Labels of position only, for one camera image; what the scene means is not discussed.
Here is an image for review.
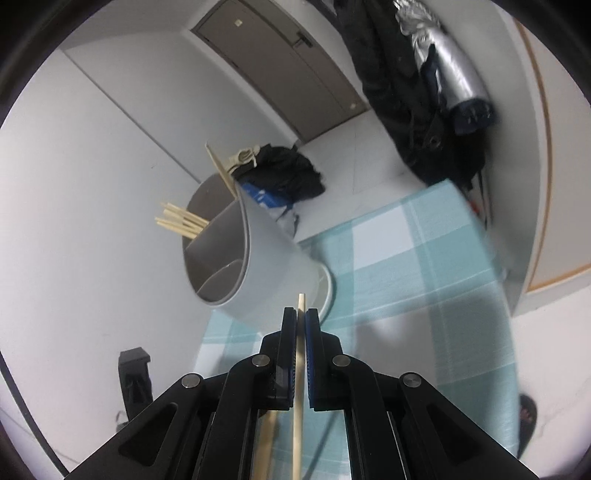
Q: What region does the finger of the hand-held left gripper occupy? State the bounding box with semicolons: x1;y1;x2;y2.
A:
117;348;153;419

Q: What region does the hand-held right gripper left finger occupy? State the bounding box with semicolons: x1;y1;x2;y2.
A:
69;307;297;480

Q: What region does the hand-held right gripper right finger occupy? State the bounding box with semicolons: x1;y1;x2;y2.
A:
305;307;539;480

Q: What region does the wooden chopstick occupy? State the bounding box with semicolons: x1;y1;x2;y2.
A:
156;223;198;239
167;212;204;232
161;201;209;226
155;217;202;233
204;143;238;197
252;408;280;480
164;207;207;229
291;292;307;480

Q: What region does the white divided utensil holder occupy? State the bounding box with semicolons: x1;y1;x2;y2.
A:
182;173;334;334

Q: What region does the teal checked tablecloth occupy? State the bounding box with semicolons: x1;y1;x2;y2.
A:
198;180;519;480

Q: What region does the blue cardboard box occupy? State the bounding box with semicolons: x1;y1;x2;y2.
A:
243;181;274;209

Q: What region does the black jacket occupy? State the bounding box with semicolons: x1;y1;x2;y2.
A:
235;145;325;214

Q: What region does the black hanging coat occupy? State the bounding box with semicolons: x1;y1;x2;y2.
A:
335;0;491;188

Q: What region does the grey door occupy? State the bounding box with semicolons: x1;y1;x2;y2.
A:
193;0;371;144

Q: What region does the silver folded umbrella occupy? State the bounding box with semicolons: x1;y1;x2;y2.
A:
394;0;498;136

